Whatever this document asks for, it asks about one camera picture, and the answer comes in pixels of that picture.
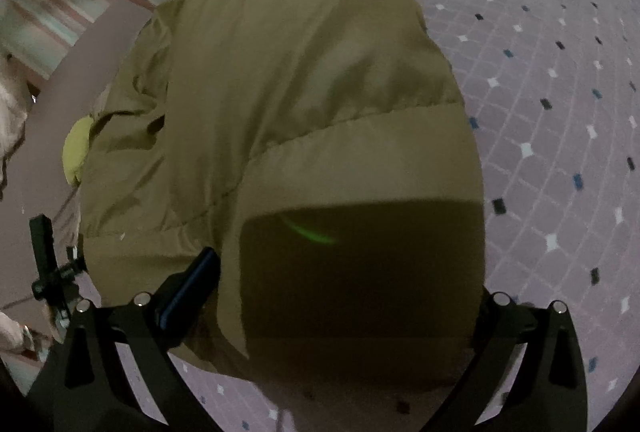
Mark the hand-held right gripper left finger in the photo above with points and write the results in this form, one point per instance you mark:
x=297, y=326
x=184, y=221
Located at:
x=190, y=287

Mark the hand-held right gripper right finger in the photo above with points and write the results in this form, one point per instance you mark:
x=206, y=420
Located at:
x=500, y=327

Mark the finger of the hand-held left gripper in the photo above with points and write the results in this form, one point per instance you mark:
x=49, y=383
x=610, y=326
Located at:
x=42, y=242

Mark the olive fleece-lined jacket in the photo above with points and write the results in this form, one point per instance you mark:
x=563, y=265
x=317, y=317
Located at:
x=300, y=62

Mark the yellow-green cushion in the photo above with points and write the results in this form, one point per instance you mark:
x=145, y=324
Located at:
x=75, y=147

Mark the pale cloth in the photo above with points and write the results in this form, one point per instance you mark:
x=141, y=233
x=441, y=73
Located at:
x=10, y=127

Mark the purple dotted bed sheet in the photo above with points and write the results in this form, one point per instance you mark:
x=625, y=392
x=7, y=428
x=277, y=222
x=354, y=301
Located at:
x=550, y=112

